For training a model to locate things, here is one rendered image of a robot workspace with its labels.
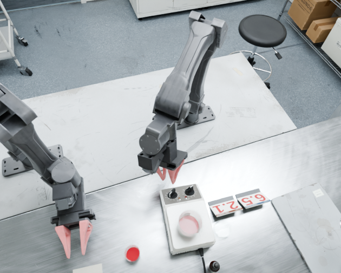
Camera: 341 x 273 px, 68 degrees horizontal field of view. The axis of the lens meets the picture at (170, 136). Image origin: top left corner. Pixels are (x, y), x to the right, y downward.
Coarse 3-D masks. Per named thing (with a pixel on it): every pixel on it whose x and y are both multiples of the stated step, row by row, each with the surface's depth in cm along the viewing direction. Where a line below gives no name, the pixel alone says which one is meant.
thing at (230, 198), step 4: (228, 196) 86; (232, 196) 86; (216, 200) 85; (220, 200) 85; (224, 200) 85; (228, 200) 85; (232, 200) 85; (208, 204) 84; (212, 204) 84; (216, 204) 84; (212, 212) 83; (232, 212) 79; (216, 216) 79
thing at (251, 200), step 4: (252, 196) 85; (256, 196) 85; (260, 196) 85; (264, 196) 84; (240, 200) 84; (244, 200) 84; (248, 200) 83; (252, 200) 83; (256, 200) 83; (260, 200) 82; (264, 200) 82; (244, 204) 82; (248, 204) 81
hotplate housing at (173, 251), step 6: (198, 186) 84; (162, 198) 80; (162, 204) 78; (168, 204) 77; (174, 204) 77; (162, 210) 81; (168, 228) 73; (168, 234) 73; (168, 240) 75; (192, 246) 71; (198, 246) 71; (204, 246) 73; (210, 246) 76; (174, 252) 71; (180, 252) 73
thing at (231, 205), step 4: (220, 204) 84; (224, 204) 83; (228, 204) 83; (232, 204) 83; (236, 204) 82; (212, 208) 82; (216, 208) 82; (220, 208) 82; (224, 208) 81; (228, 208) 81; (232, 208) 81; (236, 208) 80; (216, 212) 80; (220, 212) 80
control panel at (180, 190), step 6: (180, 186) 84; (186, 186) 84; (162, 192) 82; (168, 192) 82; (180, 192) 81; (198, 192) 81; (168, 198) 79; (174, 198) 79; (186, 198) 79; (192, 198) 79; (198, 198) 78
